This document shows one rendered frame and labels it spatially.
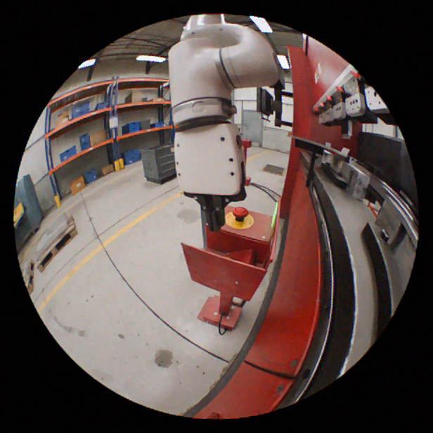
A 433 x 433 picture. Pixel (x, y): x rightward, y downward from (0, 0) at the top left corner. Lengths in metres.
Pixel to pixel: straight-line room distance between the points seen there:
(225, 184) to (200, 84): 0.14
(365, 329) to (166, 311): 1.06
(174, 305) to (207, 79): 1.11
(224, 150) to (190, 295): 1.01
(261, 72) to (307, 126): 1.40
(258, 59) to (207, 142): 0.13
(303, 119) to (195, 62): 1.43
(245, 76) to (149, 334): 1.18
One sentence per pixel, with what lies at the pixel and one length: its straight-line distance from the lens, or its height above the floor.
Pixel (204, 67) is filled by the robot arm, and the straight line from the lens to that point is 0.19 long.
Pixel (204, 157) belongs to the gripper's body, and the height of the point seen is 0.95.
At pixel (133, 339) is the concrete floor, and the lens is 1.15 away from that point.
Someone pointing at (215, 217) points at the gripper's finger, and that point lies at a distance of 0.22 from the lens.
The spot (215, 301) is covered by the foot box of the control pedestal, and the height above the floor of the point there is 0.12.
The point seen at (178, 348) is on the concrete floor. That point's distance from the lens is 1.02.
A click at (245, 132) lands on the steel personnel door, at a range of 8.43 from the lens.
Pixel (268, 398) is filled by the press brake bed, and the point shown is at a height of 0.74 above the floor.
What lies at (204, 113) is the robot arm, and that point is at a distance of 0.17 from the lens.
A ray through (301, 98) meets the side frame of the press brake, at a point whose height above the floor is 1.47.
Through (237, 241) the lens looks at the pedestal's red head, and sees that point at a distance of 0.33.
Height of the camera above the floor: 0.99
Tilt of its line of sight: 36 degrees down
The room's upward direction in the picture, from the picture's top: straight up
